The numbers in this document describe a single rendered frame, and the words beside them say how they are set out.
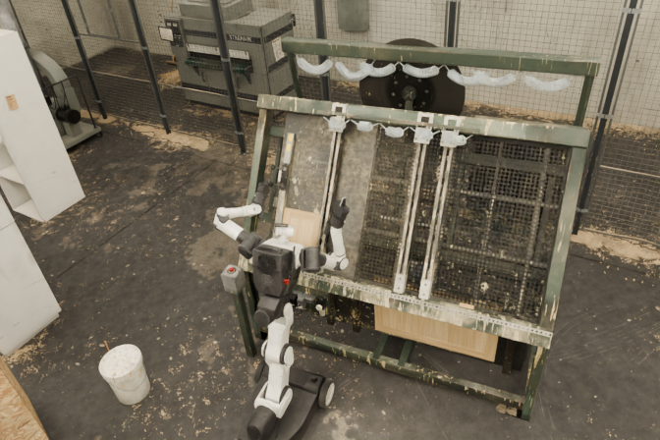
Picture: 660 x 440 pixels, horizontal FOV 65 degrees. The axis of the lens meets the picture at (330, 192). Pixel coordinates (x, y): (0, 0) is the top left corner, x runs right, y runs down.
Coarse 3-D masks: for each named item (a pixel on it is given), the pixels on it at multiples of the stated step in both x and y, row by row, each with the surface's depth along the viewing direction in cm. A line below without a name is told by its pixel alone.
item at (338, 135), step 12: (336, 132) 355; (336, 144) 359; (336, 156) 355; (336, 168) 356; (336, 180) 360; (324, 192) 358; (324, 204) 358; (324, 216) 359; (324, 228) 359; (324, 240) 359; (324, 252) 363
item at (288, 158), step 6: (294, 138) 372; (294, 144) 373; (288, 156) 372; (288, 162) 372; (288, 174) 373; (288, 180) 374; (288, 186) 376; (282, 192) 374; (282, 198) 374; (282, 204) 374; (276, 210) 376; (282, 210) 374; (276, 216) 376; (282, 216) 375; (276, 222) 376
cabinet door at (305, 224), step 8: (288, 208) 375; (288, 216) 375; (296, 216) 372; (304, 216) 370; (312, 216) 368; (296, 224) 373; (304, 224) 370; (312, 224) 368; (296, 232) 373; (304, 232) 370; (312, 232) 368; (296, 240) 373; (304, 240) 370; (312, 240) 368
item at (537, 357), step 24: (456, 264) 391; (312, 312) 424; (336, 312) 412; (360, 312) 400; (528, 312) 334; (264, 336) 434; (312, 336) 409; (360, 360) 394; (384, 360) 385; (504, 360) 359; (456, 384) 365; (480, 384) 363; (528, 384) 348; (528, 408) 349
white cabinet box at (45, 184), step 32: (0, 32) 521; (0, 64) 514; (0, 96) 521; (32, 96) 550; (0, 128) 528; (32, 128) 558; (0, 160) 593; (32, 160) 567; (64, 160) 600; (32, 192) 575; (64, 192) 610
